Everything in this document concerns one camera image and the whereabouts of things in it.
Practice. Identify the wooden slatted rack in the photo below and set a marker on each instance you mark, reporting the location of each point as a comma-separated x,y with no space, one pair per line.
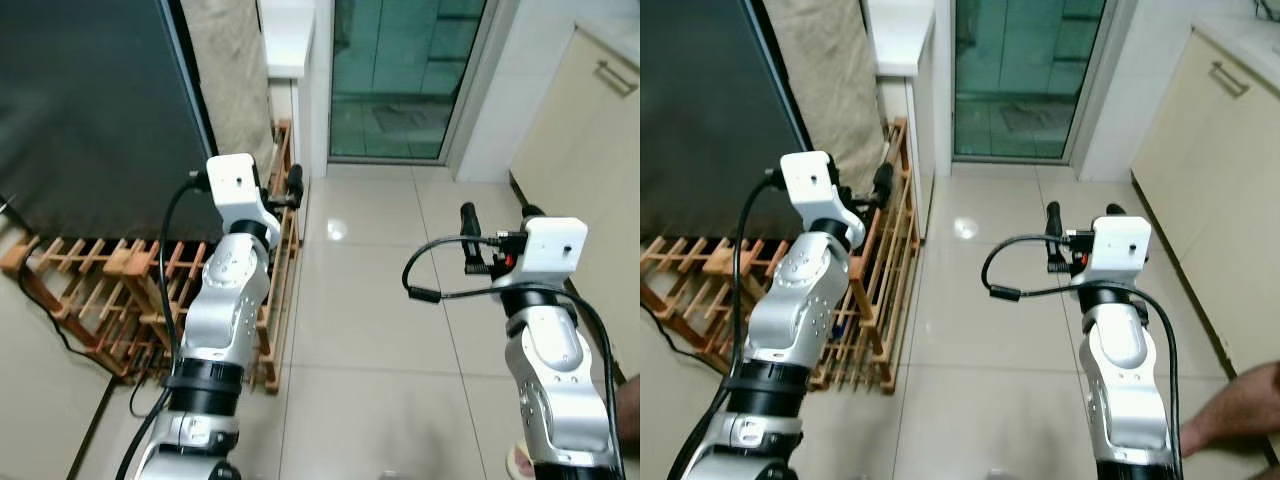
700,265
90,280

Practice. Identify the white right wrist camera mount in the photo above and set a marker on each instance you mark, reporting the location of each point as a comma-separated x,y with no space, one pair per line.
555,245
1125,245

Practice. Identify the person's bare leg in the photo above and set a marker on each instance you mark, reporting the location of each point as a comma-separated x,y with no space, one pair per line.
630,410
1240,410

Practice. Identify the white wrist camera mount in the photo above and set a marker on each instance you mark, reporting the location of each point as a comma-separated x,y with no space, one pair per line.
805,180
555,245
1125,245
230,180

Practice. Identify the beige linen cloth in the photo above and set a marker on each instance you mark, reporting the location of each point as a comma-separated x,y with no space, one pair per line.
230,70
830,80

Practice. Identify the glass sliding door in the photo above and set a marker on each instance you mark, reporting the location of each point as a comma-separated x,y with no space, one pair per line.
400,130
1020,130

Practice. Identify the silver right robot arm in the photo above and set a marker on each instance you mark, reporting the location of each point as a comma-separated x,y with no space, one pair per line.
1120,370
550,360

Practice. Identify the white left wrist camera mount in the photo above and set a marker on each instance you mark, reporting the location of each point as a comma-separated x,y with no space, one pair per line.
230,180
805,180

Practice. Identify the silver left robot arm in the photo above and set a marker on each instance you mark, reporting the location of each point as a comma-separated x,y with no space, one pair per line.
795,310
225,300

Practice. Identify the white counter unit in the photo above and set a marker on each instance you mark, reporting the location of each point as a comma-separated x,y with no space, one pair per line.
285,35
895,35

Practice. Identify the person's foot in slipper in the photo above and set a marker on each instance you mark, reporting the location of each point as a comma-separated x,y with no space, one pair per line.
522,465

